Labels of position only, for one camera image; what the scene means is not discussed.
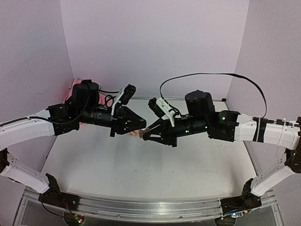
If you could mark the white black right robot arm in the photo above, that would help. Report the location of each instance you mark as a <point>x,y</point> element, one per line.
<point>229,126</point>

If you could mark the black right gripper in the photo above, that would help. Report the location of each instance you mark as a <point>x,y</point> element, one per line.
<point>171,131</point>

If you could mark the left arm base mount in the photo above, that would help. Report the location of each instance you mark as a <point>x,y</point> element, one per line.
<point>55,197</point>

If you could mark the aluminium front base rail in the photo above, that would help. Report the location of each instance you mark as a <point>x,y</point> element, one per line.
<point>155,211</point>

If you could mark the pink sleeve cloth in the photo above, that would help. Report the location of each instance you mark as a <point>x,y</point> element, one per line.
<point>72,89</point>

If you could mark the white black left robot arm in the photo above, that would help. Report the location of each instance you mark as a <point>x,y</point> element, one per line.
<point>83,106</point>

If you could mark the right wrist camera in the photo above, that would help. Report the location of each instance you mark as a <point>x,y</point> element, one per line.
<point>163,109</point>

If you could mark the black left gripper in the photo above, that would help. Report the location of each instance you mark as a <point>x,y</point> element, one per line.
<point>122,118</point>

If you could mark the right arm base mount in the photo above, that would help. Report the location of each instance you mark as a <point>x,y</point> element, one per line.
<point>245,201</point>

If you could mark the nail polish bottle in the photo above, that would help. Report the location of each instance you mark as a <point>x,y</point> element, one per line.
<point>143,131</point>

